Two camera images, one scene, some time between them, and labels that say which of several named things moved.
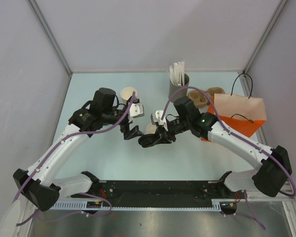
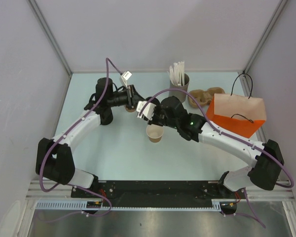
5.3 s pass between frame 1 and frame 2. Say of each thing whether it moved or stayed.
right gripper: moved
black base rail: stayed
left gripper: moved
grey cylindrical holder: stayed
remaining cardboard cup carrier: stayed
